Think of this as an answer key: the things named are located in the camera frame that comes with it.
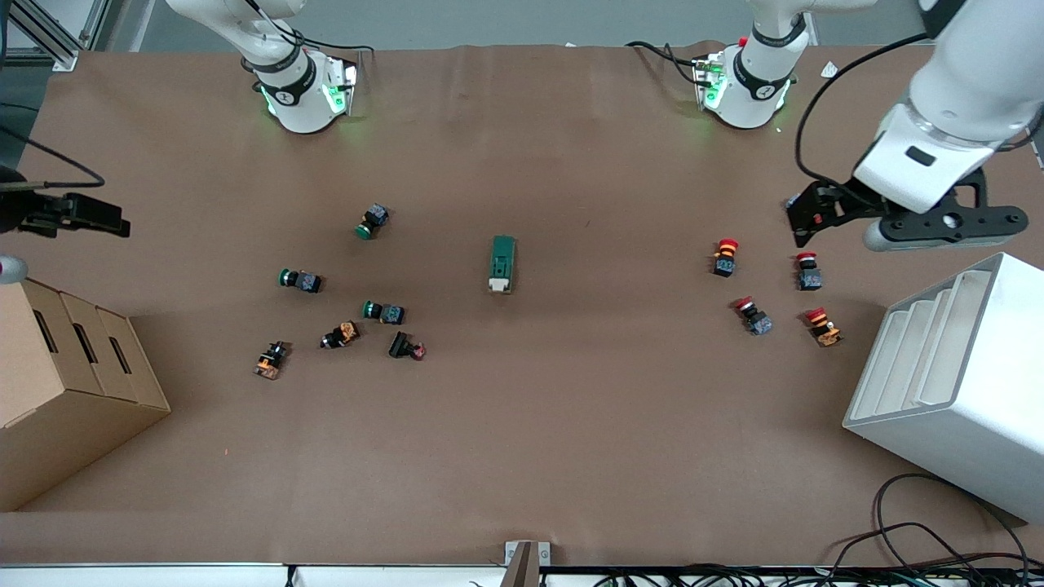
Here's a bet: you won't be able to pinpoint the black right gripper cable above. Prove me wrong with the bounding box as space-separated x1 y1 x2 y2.
0 122 107 190

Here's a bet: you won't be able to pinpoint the black left base cable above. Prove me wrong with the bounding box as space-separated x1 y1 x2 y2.
625 40 707 87

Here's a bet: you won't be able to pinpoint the white plastic tiered bin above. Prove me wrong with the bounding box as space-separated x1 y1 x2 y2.
842 251 1044 525

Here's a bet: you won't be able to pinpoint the green load switch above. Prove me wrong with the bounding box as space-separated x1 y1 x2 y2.
488 235 518 295

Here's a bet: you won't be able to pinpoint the black looping floor cables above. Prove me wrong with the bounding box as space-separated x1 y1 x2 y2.
595 471 1044 587

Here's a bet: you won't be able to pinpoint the brown paper table cover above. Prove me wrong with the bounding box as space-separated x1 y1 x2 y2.
0 41 1044 567

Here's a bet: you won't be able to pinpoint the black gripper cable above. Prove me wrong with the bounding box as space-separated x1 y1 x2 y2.
0 122 107 190
794 34 935 192

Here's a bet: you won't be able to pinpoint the white table edge rail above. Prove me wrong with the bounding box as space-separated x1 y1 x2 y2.
0 563 507 587

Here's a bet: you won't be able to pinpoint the black right base cable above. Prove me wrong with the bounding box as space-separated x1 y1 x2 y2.
285 31 376 58

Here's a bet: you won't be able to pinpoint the black orange push button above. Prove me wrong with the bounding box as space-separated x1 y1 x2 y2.
320 320 361 351
253 341 291 381

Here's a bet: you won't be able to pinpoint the grey metal table bracket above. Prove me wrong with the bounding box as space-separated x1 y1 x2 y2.
504 541 551 587

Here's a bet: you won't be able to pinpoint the brown cardboard box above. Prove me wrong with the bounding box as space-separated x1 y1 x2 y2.
0 277 172 513

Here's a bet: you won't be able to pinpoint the black base cable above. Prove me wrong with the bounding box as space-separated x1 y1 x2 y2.
625 40 707 87
285 31 376 58

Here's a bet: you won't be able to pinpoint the black red-contact push button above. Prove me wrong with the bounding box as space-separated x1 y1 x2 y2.
387 330 427 361

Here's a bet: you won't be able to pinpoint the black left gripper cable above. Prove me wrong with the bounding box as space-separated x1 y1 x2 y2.
794 34 935 192

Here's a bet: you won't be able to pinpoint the aluminium frame profile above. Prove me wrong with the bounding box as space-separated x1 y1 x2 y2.
0 0 111 73

